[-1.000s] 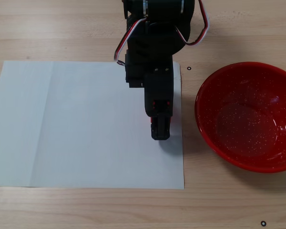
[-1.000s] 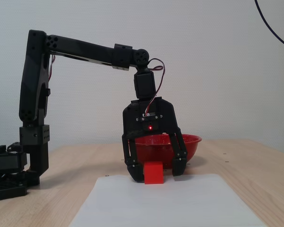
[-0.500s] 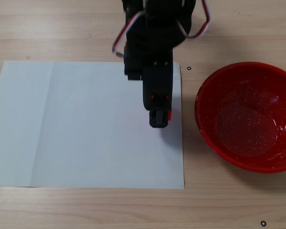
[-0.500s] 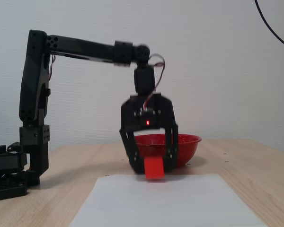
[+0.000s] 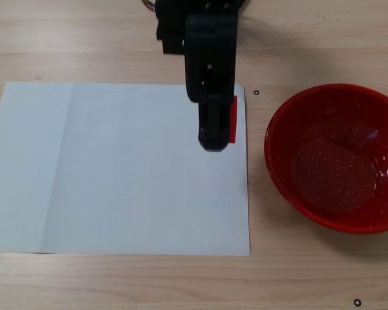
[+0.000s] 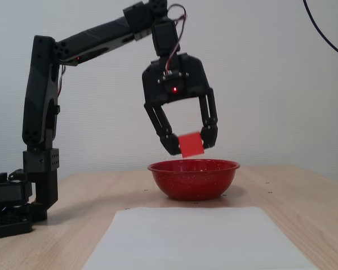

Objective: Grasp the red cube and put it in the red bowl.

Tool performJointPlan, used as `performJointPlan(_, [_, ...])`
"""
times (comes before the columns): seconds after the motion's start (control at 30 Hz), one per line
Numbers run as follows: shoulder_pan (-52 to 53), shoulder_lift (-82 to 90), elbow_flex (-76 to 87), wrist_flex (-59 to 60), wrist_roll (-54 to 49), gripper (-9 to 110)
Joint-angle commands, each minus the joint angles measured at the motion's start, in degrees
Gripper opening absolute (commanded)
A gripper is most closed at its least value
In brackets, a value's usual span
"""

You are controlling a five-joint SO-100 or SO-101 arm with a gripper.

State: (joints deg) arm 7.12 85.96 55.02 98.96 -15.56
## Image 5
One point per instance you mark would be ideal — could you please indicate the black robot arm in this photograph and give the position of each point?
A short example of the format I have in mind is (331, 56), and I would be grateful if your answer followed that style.
(213, 6)

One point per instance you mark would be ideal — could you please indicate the red speckled bowl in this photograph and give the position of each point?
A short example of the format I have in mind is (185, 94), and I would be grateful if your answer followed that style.
(333, 168)

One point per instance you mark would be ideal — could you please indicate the white paper sheet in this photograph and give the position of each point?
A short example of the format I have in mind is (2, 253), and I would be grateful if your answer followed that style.
(116, 177)

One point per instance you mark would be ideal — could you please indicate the red cube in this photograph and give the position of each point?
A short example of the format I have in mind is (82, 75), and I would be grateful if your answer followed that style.
(233, 122)

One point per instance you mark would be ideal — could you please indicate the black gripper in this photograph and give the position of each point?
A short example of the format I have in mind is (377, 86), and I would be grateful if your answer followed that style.
(213, 124)

